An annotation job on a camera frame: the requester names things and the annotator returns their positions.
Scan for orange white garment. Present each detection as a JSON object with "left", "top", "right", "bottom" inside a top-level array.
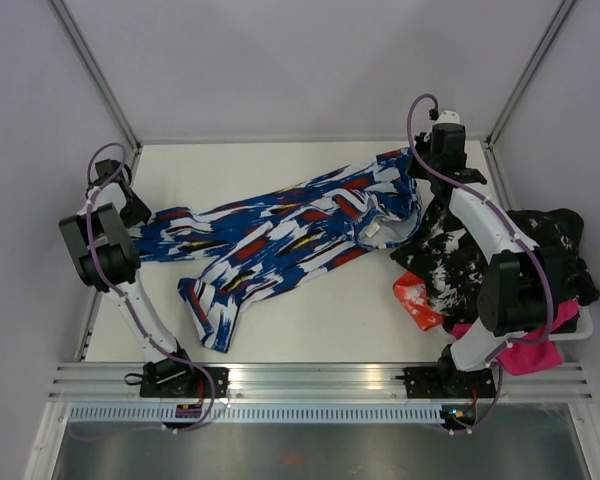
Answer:
[{"left": 392, "top": 272, "right": 444, "bottom": 331}]

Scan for slotted cable duct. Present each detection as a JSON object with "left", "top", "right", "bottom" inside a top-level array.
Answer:
[{"left": 69, "top": 402, "right": 443, "bottom": 425}]

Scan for white tray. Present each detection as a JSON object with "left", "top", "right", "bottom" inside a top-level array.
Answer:
[{"left": 549, "top": 307, "right": 594, "bottom": 342}]

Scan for aluminium mounting rail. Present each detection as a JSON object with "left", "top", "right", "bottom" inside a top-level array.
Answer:
[{"left": 47, "top": 362, "right": 593, "bottom": 404}]

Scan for right aluminium frame post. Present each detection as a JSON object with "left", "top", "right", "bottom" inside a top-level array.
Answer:
[{"left": 485, "top": 0, "right": 579, "bottom": 150}]

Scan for black white patterned trousers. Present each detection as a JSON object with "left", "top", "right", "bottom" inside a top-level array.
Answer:
[{"left": 390, "top": 200, "right": 600, "bottom": 329}]

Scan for blue white red patterned trousers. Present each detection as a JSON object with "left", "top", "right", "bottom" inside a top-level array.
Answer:
[{"left": 132, "top": 148, "right": 422, "bottom": 353}]

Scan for pink garment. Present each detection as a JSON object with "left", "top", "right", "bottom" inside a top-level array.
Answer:
[{"left": 449, "top": 299, "right": 564, "bottom": 377}]

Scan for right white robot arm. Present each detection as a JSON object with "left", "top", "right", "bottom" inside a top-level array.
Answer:
[{"left": 407, "top": 121, "right": 561, "bottom": 396}]

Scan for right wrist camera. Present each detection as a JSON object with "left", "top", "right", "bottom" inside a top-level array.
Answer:
[{"left": 435, "top": 109, "right": 462, "bottom": 125}]

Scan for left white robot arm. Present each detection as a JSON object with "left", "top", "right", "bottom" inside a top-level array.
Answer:
[{"left": 59, "top": 159, "right": 198, "bottom": 397}]

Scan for aluminium frame post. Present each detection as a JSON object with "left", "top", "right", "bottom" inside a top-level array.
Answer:
[
  {"left": 485, "top": 0, "right": 579, "bottom": 150},
  {"left": 46, "top": 0, "right": 142, "bottom": 151}
]

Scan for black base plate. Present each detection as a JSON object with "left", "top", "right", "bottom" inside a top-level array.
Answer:
[
  {"left": 396, "top": 366, "right": 496, "bottom": 400},
  {"left": 124, "top": 362, "right": 212, "bottom": 399}
]

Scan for left aluminium frame post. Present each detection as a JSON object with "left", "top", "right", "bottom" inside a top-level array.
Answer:
[{"left": 46, "top": 0, "right": 142, "bottom": 151}]

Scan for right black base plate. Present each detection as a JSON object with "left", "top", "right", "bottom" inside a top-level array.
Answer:
[{"left": 396, "top": 366, "right": 496, "bottom": 400}]

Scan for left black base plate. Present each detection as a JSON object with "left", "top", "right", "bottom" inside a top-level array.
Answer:
[{"left": 124, "top": 362, "right": 212, "bottom": 399}]

